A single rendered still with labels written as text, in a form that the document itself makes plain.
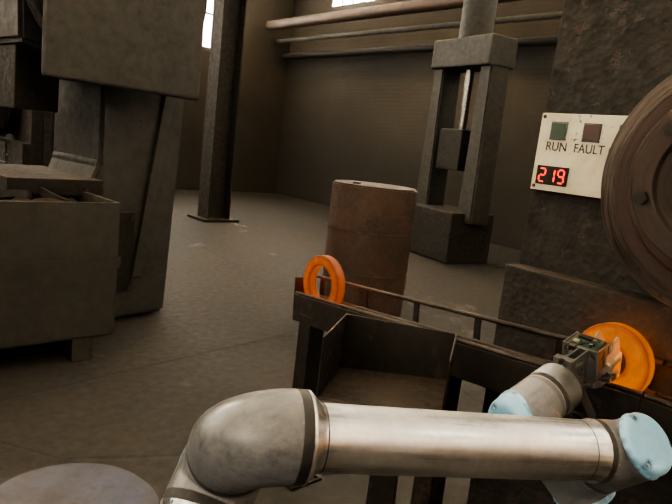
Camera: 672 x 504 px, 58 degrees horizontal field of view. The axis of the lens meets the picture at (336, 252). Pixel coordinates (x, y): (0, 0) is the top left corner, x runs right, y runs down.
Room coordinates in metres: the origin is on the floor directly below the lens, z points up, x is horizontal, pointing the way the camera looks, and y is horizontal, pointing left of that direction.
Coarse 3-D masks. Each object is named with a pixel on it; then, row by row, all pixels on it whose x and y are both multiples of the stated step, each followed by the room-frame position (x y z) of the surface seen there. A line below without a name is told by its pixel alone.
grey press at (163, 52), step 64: (0, 0) 2.97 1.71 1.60; (64, 0) 2.72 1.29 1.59; (128, 0) 2.94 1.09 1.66; (192, 0) 3.21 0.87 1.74; (0, 64) 3.07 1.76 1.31; (64, 64) 2.72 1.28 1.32; (128, 64) 2.95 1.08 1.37; (192, 64) 3.23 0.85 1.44; (64, 128) 3.41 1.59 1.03; (128, 128) 3.26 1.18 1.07; (64, 192) 2.93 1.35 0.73; (128, 192) 3.27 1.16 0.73; (128, 256) 3.28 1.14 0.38
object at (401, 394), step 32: (352, 320) 1.38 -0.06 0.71; (352, 352) 1.38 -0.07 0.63; (384, 352) 1.36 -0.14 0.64; (416, 352) 1.34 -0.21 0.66; (448, 352) 1.33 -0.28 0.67; (320, 384) 1.20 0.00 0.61; (352, 384) 1.27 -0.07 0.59; (384, 384) 1.28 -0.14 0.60; (416, 384) 1.29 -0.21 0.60; (448, 384) 1.22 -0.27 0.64; (384, 480) 1.22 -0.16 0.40
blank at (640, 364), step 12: (600, 324) 1.20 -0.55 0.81; (612, 324) 1.18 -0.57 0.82; (624, 324) 1.19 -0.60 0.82; (612, 336) 1.18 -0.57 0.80; (624, 336) 1.16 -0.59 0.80; (636, 336) 1.15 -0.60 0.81; (624, 348) 1.16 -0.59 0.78; (636, 348) 1.14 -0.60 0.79; (648, 348) 1.14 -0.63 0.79; (636, 360) 1.13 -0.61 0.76; (648, 360) 1.12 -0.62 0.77; (624, 372) 1.15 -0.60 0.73; (636, 372) 1.13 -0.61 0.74; (648, 372) 1.12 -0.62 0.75; (624, 384) 1.14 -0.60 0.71; (636, 384) 1.13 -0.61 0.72; (648, 384) 1.13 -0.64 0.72
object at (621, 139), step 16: (656, 96) 1.16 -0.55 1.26; (640, 112) 1.17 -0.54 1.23; (624, 128) 1.19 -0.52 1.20; (624, 144) 1.19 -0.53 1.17; (608, 160) 1.21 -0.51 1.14; (608, 176) 1.20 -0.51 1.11; (608, 192) 1.20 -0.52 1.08; (608, 208) 1.19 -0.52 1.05; (608, 224) 1.19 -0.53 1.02; (624, 240) 1.16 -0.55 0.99; (624, 256) 1.16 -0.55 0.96; (640, 272) 1.13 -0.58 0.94; (656, 288) 1.10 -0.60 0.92
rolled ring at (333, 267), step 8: (320, 256) 1.87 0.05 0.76; (328, 256) 1.87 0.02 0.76; (312, 264) 1.90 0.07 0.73; (320, 264) 1.87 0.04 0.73; (328, 264) 1.84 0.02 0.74; (336, 264) 1.84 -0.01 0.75; (304, 272) 1.93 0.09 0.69; (312, 272) 1.91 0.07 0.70; (328, 272) 1.84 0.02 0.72; (336, 272) 1.81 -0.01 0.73; (304, 280) 1.93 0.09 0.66; (312, 280) 1.92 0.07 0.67; (336, 280) 1.80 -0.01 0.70; (344, 280) 1.82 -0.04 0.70; (304, 288) 1.93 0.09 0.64; (312, 288) 1.91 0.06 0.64; (336, 288) 1.80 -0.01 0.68; (344, 288) 1.81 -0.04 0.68; (336, 296) 1.80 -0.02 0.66
